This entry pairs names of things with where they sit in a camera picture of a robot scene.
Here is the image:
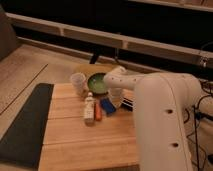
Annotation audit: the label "black cables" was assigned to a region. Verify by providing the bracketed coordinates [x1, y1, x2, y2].
[183, 79, 213, 171]

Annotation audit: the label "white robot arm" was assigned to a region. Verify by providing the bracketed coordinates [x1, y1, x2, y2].
[104, 66, 202, 171]

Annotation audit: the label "clear plastic cup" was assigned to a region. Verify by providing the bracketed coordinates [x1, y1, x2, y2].
[70, 72, 86, 96]

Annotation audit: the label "black striped eraser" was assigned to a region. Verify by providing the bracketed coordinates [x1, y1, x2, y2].
[121, 98, 133, 111]

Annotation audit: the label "black floor mat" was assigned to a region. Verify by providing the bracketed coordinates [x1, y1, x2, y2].
[0, 83, 53, 169]

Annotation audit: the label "yellow sponge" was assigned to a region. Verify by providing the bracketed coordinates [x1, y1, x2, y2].
[74, 64, 115, 76]

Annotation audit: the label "orange marker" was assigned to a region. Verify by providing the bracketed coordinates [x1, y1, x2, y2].
[95, 101, 102, 121]

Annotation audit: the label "green bowl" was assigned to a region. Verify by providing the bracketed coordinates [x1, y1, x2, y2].
[87, 73, 107, 94]

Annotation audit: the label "small white bottle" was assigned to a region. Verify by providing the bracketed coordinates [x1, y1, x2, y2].
[84, 92, 95, 125]

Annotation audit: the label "blue rectangular block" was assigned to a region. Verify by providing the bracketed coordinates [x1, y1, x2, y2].
[100, 98, 116, 115]

